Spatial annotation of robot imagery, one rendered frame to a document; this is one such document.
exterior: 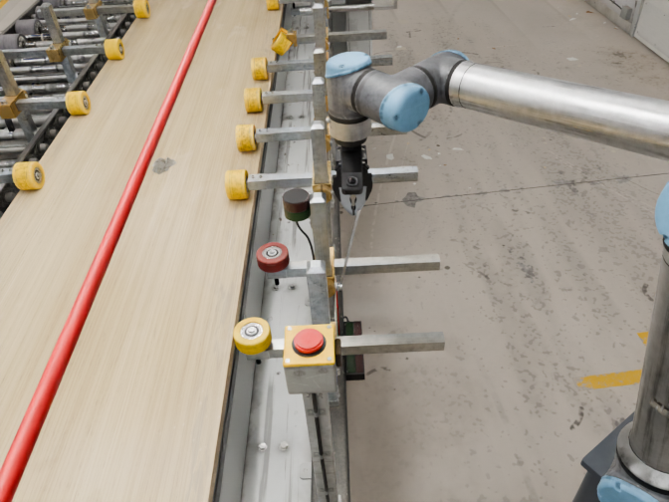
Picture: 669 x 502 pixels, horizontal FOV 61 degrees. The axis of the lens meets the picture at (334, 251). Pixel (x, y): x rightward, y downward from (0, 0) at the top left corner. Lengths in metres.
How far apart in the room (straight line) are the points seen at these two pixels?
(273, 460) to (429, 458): 0.82
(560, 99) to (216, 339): 0.81
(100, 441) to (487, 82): 0.96
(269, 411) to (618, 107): 1.00
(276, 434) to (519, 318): 1.39
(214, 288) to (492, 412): 1.23
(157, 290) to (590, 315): 1.82
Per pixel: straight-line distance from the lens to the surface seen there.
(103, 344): 1.34
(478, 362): 2.35
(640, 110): 1.00
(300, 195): 1.26
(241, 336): 1.24
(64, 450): 1.21
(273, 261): 1.39
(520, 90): 1.08
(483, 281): 2.65
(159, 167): 1.82
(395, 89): 1.08
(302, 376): 0.80
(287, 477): 1.38
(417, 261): 1.44
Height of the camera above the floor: 1.84
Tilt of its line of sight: 42 degrees down
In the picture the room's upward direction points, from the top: 4 degrees counter-clockwise
